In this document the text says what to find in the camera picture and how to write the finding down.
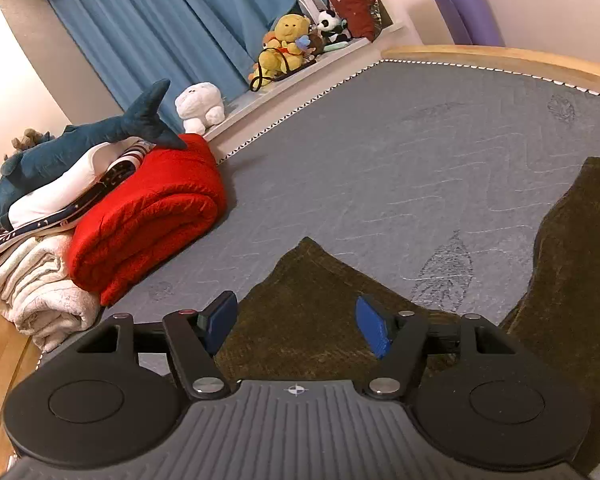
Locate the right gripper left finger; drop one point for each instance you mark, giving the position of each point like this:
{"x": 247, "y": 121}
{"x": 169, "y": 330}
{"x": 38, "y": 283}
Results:
{"x": 194, "y": 338}

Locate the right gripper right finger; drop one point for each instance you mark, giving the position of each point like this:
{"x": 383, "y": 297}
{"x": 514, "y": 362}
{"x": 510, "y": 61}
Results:
{"x": 398, "y": 342}

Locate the red folded blanket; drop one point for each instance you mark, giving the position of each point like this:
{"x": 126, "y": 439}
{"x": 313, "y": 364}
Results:
{"x": 173, "y": 198}

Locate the grey quilted mattress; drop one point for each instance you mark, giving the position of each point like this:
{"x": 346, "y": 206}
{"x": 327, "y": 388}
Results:
{"x": 432, "y": 180}

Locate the cream folded towel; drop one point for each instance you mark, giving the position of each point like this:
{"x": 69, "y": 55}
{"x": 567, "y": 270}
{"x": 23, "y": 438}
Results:
{"x": 38, "y": 296}

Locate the white plush toy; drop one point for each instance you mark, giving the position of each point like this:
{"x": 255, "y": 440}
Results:
{"x": 200, "y": 107}

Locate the blue shark plush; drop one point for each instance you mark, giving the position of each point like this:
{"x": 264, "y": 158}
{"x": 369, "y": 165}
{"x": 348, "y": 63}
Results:
{"x": 28, "y": 170}

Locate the brown plush toy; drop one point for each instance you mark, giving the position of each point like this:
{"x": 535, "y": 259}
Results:
{"x": 29, "y": 139}

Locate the yellow bear plush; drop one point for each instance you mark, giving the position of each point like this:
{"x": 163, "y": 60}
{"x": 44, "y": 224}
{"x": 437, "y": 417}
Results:
{"x": 281, "y": 52}

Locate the panda plush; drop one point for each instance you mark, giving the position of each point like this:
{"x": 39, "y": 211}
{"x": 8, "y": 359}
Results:
{"x": 332, "y": 28}

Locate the blue curtain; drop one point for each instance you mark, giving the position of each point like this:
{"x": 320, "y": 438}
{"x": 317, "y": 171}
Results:
{"x": 130, "y": 44}

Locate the purple yoga mat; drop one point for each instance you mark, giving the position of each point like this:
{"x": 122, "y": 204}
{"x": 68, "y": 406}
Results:
{"x": 471, "y": 22}

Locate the dark red cushion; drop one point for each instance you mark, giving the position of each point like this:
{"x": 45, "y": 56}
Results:
{"x": 357, "y": 14}

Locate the wooden bed frame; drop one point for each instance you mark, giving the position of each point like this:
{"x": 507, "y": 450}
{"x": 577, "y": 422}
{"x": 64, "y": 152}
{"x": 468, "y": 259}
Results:
{"x": 560, "y": 69}

